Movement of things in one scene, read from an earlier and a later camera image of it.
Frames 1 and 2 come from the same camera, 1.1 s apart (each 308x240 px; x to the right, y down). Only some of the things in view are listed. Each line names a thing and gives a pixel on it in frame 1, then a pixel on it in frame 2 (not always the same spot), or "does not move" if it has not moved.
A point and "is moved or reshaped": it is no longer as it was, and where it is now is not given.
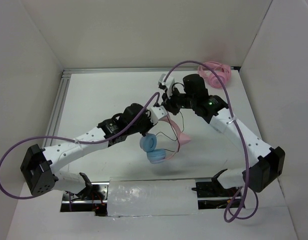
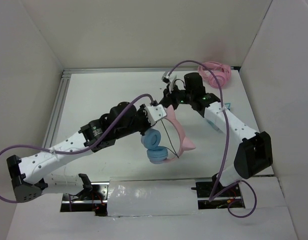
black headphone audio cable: x=173 y=139 -> x=175 y=153
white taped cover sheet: x=127 y=197 does not move
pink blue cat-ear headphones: x=147 y=142 is moved or reshaped
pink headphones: x=223 y=72 does not move
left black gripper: x=147 y=115 does not move
